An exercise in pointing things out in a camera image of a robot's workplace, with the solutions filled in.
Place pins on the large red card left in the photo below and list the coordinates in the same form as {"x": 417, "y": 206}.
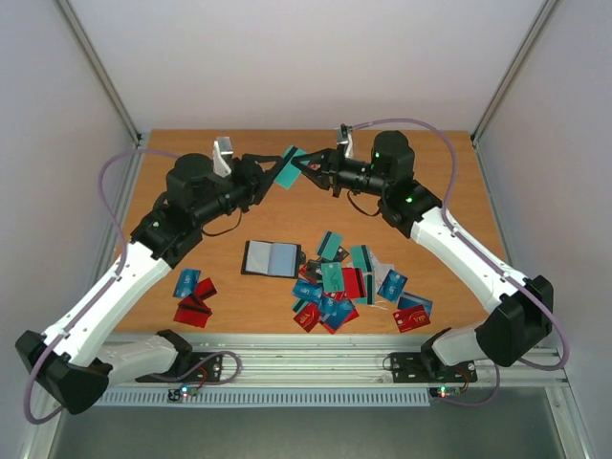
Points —
{"x": 192, "y": 311}

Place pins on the teal card front pile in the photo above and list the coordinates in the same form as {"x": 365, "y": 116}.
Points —
{"x": 289, "y": 173}

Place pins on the grey cable duct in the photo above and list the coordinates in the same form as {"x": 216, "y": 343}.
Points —
{"x": 220, "y": 397}

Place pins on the blue card right pile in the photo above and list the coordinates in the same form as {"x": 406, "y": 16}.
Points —
{"x": 392, "y": 286}

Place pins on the red VIP card front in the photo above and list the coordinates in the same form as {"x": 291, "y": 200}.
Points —
{"x": 307, "y": 318}

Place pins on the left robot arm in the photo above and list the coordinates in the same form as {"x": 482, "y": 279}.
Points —
{"x": 70, "y": 359}

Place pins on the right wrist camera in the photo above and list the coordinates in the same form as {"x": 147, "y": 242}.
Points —
{"x": 345, "y": 140}

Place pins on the small red card left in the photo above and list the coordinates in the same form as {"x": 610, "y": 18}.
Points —
{"x": 204, "y": 290}

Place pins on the red VIP card right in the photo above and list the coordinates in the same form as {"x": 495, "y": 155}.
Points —
{"x": 411, "y": 318}

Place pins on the aluminium rail frame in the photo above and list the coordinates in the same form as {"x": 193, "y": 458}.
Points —
{"x": 343, "y": 360}

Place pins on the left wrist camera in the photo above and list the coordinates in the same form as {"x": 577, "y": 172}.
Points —
{"x": 222, "y": 154}

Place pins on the blue VIP card left pile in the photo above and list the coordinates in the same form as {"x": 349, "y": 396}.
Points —
{"x": 308, "y": 291}

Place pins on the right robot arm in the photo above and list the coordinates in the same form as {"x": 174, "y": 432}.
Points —
{"x": 519, "y": 308}

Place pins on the blue card front pile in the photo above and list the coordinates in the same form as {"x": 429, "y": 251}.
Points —
{"x": 345, "y": 312}

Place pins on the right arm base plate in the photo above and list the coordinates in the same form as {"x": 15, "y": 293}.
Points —
{"x": 407, "y": 367}

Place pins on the black card in pile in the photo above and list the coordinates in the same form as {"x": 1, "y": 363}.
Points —
{"x": 311, "y": 271}

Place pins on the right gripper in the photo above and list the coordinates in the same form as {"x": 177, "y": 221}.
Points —
{"x": 335, "y": 170}

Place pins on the black leather card holder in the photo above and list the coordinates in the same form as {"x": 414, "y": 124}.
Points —
{"x": 271, "y": 259}

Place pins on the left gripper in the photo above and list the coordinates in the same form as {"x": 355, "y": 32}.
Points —
{"x": 255, "y": 180}

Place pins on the red stripe card centre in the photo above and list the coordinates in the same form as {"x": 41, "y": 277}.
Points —
{"x": 354, "y": 285}

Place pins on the teal stripe card upper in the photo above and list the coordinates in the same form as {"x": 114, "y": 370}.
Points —
{"x": 361, "y": 258}

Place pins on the blue card left group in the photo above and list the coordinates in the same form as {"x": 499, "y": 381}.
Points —
{"x": 186, "y": 283}

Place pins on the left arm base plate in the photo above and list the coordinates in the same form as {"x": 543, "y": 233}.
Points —
{"x": 200, "y": 366}

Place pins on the teal VIP card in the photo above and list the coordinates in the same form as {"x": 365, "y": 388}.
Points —
{"x": 332, "y": 277}

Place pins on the red vip card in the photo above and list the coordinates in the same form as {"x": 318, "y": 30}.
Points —
{"x": 307, "y": 318}
{"x": 411, "y": 318}

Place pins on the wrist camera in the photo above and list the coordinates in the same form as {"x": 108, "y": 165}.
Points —
{"x": 345, "y": 140}
{"x": 222, "y": 154}

